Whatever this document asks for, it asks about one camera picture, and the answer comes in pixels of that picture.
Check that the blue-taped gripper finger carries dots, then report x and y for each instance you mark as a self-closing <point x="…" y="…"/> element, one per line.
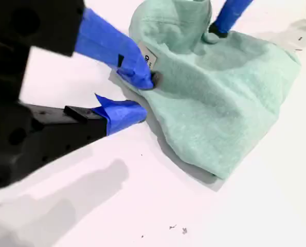
<point x="230" y="15"/>
<point x="104" y="43"/>
<point x="91" y="126"/>

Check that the pale green T-shirt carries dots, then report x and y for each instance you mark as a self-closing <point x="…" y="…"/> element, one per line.
<point x="219" y="103"/>

